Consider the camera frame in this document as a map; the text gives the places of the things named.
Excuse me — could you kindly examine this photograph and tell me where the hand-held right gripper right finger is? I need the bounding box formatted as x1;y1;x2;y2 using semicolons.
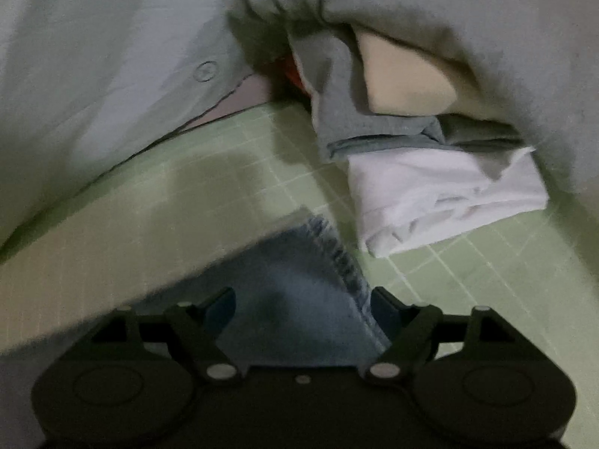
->
367;286;513;382

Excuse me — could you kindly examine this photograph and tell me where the white folded garment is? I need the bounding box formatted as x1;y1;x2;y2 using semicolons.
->
349;146;549;258

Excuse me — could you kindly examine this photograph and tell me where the grey folded garment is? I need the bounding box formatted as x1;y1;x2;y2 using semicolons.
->
440;114;536;181

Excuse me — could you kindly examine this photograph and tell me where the orange red cloth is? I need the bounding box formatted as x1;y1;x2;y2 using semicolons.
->
285;55;312;97

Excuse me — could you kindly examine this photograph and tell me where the pale pink cloth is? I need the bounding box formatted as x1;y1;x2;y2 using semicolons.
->
175;76;274;132

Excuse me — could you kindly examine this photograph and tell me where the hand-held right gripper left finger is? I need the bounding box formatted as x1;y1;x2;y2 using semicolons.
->
94;286;244;382

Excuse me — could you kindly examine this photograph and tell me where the stack of folded clothes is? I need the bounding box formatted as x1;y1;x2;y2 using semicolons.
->
288;23;445;162

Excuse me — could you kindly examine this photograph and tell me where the beige folded garment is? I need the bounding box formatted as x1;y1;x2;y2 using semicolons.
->
358;33;462;117

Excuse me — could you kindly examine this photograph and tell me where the green grid mat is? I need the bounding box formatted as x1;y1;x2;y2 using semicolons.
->
0;103;599;366

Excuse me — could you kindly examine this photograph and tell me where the carrot print light blue quilt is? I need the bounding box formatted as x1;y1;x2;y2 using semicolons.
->
0;0;599;263

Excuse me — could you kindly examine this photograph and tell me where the blue denim garment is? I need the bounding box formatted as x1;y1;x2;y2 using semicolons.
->
140;213;391;368

